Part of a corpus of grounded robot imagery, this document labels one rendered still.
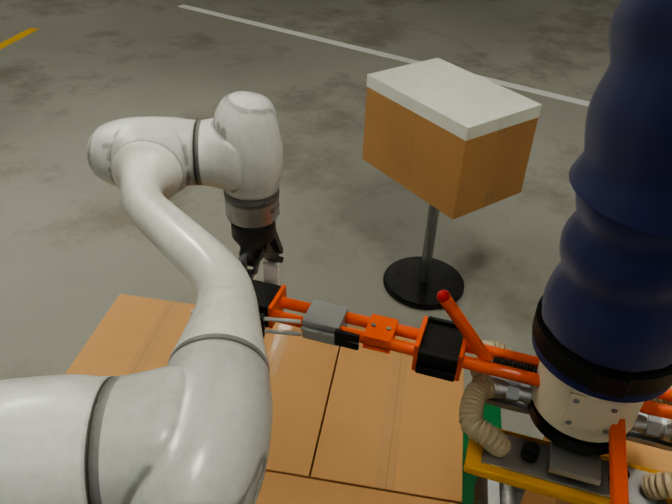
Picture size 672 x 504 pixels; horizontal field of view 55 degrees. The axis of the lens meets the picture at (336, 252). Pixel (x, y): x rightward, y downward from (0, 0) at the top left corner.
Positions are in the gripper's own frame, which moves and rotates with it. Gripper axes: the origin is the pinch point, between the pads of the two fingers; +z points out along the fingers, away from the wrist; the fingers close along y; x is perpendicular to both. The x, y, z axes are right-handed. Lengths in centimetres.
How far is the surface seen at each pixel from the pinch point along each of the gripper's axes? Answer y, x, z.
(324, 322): -0.9, -13.4, -1.4
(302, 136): 303, 104, 123
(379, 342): -1.4, -23.8, -0.3
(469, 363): -1.3, -39.6, -0.5
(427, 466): 27, -35, 68
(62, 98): 296, 293, 122
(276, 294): 2.6, -2.8, -2.1
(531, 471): -11, -53, 11
